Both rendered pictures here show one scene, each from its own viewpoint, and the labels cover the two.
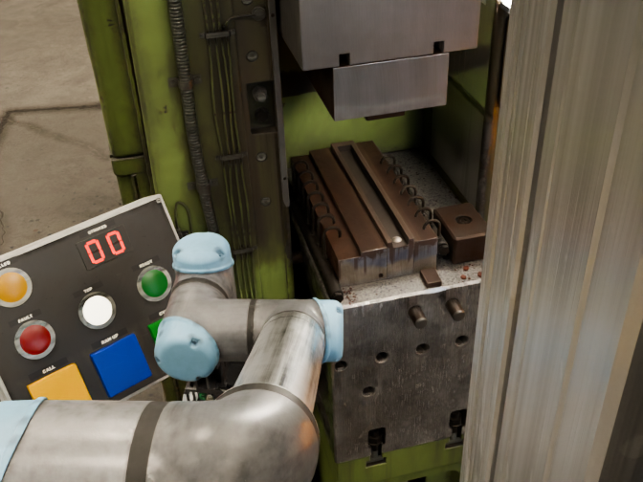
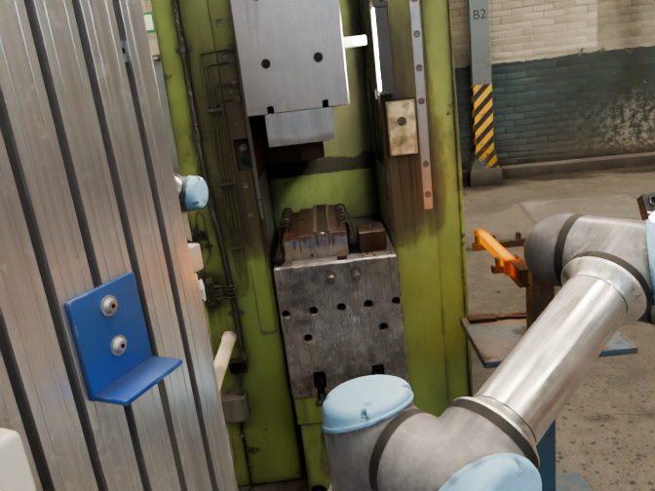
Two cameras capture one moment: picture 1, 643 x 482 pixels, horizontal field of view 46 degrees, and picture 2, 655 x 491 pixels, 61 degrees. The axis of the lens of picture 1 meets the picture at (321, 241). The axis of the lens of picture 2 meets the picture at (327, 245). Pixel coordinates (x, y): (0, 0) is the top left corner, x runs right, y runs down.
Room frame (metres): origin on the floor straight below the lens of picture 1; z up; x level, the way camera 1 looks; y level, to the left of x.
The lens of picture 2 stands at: (-0.43, -0.55, 1.41)
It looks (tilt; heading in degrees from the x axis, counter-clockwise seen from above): 16 degrees down; 13
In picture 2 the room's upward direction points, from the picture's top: 7 degrees counter-clockwise
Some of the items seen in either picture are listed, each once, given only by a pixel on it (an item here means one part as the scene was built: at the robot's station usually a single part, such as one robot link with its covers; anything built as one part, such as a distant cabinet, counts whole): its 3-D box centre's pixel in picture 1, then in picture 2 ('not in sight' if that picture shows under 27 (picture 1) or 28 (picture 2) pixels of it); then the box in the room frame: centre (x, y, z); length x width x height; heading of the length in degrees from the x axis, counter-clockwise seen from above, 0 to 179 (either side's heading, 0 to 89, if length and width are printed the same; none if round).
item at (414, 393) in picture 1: (379, 293); (339, 297); (1.41, -0.13, 0.69); 0.56 x 0.38 x 0.45; 13
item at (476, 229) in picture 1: (462, 232); (370, 236); (1.28, -0.29, 0.95); 0.12 x 0.08 x 0.06; 13
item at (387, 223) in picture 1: (367, 188); (321, 217); (1.40, -0.10, 0.99); 0.42 x 0.05 x 0.01; 13
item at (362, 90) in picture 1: (355, 43); (301, 123); (1.39, -0.08, 1.32); 0.42 x 0.20 x 0.10; 13
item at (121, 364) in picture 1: (121, 364); not in sight; (0.88, 0.32, 1.01); 0.07 x 0.05 x 0.07; 128
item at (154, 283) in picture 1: (154, 283); not in sight; (0.98, 0.27, 1.09); 0.05 x 0.03 x 0.04; 103
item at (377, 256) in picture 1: (357, 205); (315, 228); (1.39, -0.08, 0.96); 0.42 x 0.20 x 0.09; 13
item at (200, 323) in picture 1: (206, 330); not in sight; (0.70, 0.14, 1.23); 0.11 x 0.11 x 0.08; 86
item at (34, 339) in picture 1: (34, 339); not in sight; (0.85, 0.43, 1.09); 0.05 x 0.03 x 0.04; 103
